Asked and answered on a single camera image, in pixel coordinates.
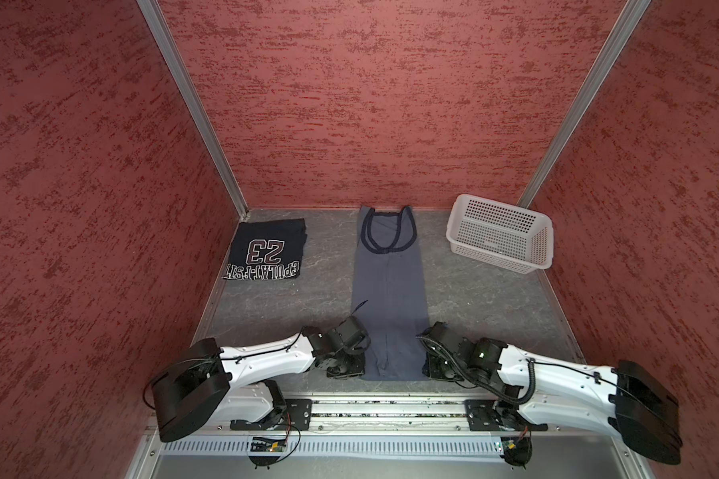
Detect grey blue tank top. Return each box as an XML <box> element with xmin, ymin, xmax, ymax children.
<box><xmin>352</xmin><ymin>207</ymin><xmax>429</xmax><ymax>381</ymax></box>

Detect navy tank top red trim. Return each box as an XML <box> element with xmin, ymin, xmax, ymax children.
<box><xmin>223</xmin><ymin>219</ymin><xmax>308</xmax><ymax>281</ymax></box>

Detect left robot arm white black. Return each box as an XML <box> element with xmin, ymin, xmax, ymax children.
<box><xmin>147</xmin><ymin>317</ymin><xmax>371</xmax><ymax>443</ymax></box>

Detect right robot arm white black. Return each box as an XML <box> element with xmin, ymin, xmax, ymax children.
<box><xmin>418</xmin><ymin>323</ymin><xmax>683</xmax><ymax>466</ymax></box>

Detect white plastic laundry basket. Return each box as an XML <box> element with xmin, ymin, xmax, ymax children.
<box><xmin>445</xmin><ymin>195</ymin><xmax>554</xmax><ymax>275</ymax></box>

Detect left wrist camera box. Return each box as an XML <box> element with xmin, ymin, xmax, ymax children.
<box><xmin>335</xmin><ymin>315</ymin><xmax>371</xmax><ymax>355</ymax></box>

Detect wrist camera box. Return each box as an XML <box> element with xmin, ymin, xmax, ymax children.
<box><xmin>427</xmin><ymin>321</ymin><xmax>465</xmax><ymax>352</ymax></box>
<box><xmin>335</xmin><ymin>315</ymin><xmax>371</xmax><ymax>355</ymax></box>

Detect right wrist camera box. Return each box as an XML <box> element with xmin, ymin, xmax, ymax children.
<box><xmin>427</xmin><ymin>321</ymin><xmax>465</xmax><ymax>352</ymax></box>

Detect aluminium mounting rail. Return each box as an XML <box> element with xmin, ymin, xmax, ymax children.
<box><xmin>160</xmin><ymin>390</ymin><xmax>619</xmax><ymax>442</ymax></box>

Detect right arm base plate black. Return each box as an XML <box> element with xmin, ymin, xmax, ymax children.
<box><xmin>463</xmin><ymin>399</ymin><xmax>548</xmax><ymax>432</ymax></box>

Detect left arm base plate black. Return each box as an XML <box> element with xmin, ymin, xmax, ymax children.
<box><xmin>230</xmin><ymin>398</ymin><xmax>314</xmax><ymax>431</ymax></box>

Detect right controller board with wires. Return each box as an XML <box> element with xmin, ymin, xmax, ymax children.
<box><xmin>501</xmin><ymin>437</ymin><xmax>533</xmax><ymax>469</ymax></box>

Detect controller board with wires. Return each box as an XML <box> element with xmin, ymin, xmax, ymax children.
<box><xmin>248</xmin><ymin>436</ymin><xmax>289</xmax><ymax>469</ymax></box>
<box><xmin>501</xmin><ymin>437</ymin><xmax>533</xmax><ymax>469</ymax></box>

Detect left controller board with wires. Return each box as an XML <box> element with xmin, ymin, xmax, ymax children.
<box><xmin>248</xmin><ymin>436</ymin><xmax>289</xmax><ymax>469</ymax></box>

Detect white slotted cable duct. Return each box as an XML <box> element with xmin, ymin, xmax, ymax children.
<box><xmin>162</xmin><ymin>435</ymin><xmax>503</xmax><ymax>462</ymax></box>

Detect right aluminium corner post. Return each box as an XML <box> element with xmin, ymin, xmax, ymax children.
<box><xmin>517</xmin><ymin>0</ymin><xmax>651</xmax><ymax>209</ymax></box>

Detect aluminium corner post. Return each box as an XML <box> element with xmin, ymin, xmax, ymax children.
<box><xmin>137</xmin><ymin>0</ymin><xmax>250</xmax><ymax>222</ymax></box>
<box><xmin>517</xmin><ymin>0</ymin><xmax>651</xmax><ymax>209</ymax></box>

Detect left aluminium corner post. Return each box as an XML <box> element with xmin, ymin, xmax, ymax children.
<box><xmin>137</xmin><ymin>0</ymin><xmax>250</xmax><ymax>222</ymax></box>

